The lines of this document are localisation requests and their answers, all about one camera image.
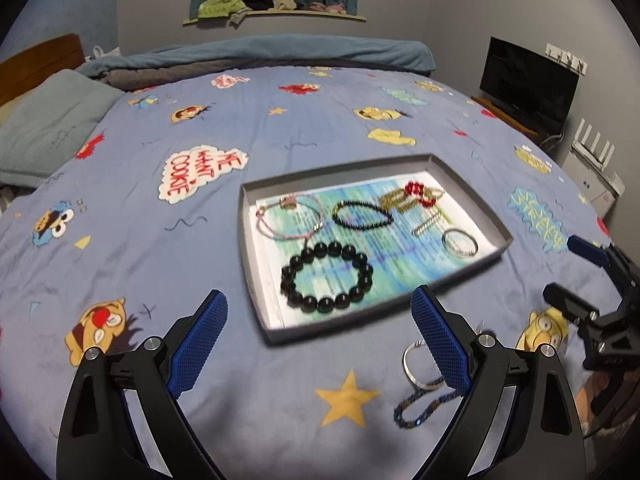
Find wooden headboard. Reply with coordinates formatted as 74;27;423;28
0;34;86;111

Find white wall hooks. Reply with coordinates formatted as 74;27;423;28
544;42;590;75

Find person's right forearm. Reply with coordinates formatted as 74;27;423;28
575;375;608;431

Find small dark bead bracelet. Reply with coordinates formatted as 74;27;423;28
332;201;395;231

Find gold chain bracelet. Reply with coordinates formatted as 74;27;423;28
378;190;412;215

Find green cloth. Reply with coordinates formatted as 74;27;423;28
198;0;248;20

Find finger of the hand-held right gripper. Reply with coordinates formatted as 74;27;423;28
542;282;601;332
567;235;632;275

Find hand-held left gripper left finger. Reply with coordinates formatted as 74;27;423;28
56;289;229;480

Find large black bead bracelet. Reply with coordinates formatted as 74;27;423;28
280;241;375;315

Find blue cartoon printed blanket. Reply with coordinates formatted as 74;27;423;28
0;62;640;480

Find blue-grey folded duvet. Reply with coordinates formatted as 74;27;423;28
77;35;435;92

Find black monitor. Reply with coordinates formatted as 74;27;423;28
480;36;580;123

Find wooden monitor stand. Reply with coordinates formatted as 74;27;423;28
472;95;542;142

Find silver bangle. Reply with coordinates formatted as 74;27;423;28
442;228;479;259

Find pink cord bracelet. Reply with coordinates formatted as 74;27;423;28
255;195;325;241

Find grey cardboard box tray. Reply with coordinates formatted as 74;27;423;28
239;152;515;346

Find pearl hair clip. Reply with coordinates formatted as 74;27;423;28
412;212;441;236

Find red bead gold bracelet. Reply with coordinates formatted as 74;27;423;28
404;180;446;209

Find blue printed paper sheet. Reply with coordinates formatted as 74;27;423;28
255;175;493;327

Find blue braided bracelet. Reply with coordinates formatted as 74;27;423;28
393;377;462;431

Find grey-green pillow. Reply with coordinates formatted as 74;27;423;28
0;69;126;188

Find thin silver hoop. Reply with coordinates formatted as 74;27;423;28
402;340;447;392

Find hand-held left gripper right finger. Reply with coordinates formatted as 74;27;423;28
410;284;587;480

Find window sill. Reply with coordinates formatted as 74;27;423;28
182;10;367;26

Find white wifi router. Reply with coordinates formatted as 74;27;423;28
562;140;626;220

